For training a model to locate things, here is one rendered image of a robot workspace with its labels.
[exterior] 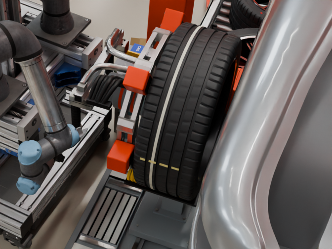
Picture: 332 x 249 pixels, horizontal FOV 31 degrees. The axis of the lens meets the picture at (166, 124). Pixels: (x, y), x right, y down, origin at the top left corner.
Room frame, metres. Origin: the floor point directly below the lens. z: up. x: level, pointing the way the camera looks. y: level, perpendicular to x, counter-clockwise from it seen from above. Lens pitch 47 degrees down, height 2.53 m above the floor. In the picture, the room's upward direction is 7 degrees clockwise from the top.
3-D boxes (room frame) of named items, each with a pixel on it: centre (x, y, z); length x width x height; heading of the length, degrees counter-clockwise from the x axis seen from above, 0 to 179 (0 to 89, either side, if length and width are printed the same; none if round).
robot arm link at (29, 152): (1.26, 0.42, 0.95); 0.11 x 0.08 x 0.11; 139
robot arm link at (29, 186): (1.24, 0.43, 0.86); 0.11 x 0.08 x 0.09; 167
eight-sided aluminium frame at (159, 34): (1.69, 0.08, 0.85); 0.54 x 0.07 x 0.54; 167
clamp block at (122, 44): (1.91, 0.24, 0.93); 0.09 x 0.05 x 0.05; 77
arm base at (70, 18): (2.13, 0.54, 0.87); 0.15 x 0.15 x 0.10
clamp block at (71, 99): (1.58, 0.32, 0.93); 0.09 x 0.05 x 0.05; 77
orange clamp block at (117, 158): (1.39, 0.15, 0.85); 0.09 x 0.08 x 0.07; 167
